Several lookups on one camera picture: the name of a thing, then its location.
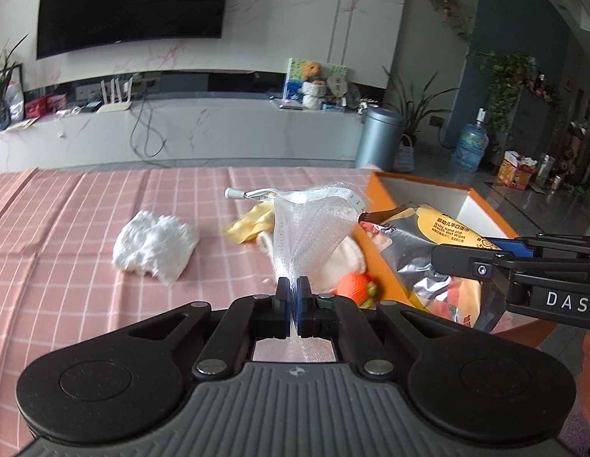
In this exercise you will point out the white marble tv cabinet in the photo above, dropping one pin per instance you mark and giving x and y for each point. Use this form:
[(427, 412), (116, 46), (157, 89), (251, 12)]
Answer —
[(228, 133)]

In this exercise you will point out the orange cardboard box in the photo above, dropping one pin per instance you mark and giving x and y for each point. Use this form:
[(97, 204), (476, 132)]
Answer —
[(419, 193)]

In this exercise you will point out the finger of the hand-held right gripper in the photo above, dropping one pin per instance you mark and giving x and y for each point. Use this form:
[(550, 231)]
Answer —
[(512, 244), (471, 264)]

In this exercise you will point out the white fluffy cloth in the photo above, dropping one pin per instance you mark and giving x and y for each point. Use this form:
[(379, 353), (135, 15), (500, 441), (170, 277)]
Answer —
[(152, 247)]

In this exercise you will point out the grey metal trash can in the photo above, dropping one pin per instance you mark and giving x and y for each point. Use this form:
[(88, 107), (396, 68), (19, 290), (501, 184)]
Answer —
[(378, 140)]

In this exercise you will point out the pothos plant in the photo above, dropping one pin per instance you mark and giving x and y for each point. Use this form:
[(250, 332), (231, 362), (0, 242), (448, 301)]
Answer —
[(504, 85)]

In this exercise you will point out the tissue box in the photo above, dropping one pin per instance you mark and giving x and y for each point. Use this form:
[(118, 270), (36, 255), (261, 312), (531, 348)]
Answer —
[(514, 174)]

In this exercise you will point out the grey laptop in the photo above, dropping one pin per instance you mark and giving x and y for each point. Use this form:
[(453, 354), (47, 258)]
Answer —
[(288, 104)]

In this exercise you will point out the clear plastic bag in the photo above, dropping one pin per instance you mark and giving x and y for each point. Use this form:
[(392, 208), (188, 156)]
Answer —
[(304, 238)]

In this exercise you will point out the silver wet wipes packet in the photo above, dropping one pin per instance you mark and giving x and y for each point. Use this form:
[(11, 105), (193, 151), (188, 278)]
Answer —
[(419, 252)]

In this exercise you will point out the round paper fan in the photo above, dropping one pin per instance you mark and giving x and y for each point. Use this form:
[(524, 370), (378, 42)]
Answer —
[(337, 85)]

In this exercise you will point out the long-leaf potted plant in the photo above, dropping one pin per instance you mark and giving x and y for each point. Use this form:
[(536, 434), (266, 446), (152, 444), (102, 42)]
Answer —
[(411, 114)]

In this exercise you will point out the black wall outlet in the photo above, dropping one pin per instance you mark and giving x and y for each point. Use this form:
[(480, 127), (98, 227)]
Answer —
[(436, 121)]

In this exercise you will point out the black wall television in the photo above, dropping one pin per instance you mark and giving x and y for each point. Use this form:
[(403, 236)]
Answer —
[(133, 0)]

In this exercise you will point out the silver decorative plate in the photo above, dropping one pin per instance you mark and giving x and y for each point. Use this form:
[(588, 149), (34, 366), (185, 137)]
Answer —
[(353, 94)]

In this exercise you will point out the green plant in glass vase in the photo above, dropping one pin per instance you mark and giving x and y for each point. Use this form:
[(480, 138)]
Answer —
[(0, 114)]

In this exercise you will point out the small teddy bear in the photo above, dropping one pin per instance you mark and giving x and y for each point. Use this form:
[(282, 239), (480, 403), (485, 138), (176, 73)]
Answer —
[(312, 70)]

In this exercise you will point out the painted canvas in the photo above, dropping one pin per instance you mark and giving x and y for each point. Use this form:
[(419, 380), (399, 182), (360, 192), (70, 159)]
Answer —
[(291, 81)]

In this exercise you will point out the grey storage cabinet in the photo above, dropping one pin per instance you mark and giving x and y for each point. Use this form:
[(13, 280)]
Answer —
[(538, 123)]

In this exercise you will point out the cream fabric pouch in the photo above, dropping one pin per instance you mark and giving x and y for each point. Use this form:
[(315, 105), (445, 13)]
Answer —
[(350, 259)]

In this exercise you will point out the silver metal cup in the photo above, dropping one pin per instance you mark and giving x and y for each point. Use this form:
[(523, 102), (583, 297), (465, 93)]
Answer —
[(544, 171)]

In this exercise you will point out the hanging vine plant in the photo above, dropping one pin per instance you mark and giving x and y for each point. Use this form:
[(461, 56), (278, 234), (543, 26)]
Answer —
[(445, 2)]

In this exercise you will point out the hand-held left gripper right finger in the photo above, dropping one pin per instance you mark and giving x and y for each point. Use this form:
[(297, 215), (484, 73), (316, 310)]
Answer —
[(302, 297)]

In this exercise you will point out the orange crochet toy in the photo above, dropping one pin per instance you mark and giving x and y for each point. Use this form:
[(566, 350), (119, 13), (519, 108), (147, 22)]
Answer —
[(352, 288)]

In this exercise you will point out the yellow paper sheet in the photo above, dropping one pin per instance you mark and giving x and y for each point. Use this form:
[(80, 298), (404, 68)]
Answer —
[(21, 124)]

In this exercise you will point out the yellow cloth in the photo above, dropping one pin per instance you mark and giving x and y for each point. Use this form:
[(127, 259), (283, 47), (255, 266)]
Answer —
[(249, 226)]

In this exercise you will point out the blue water bottle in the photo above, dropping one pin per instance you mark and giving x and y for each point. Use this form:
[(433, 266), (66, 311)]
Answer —
[(470, 145)]

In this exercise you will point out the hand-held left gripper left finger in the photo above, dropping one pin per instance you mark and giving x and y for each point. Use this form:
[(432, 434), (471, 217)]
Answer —
[(283, 297)]

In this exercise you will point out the pink checked tablecloth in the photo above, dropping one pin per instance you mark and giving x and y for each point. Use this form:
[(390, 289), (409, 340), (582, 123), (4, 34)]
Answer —
[(61, 228)]

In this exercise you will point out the white router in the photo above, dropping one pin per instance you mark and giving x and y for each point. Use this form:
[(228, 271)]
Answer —
[(114, 106)]

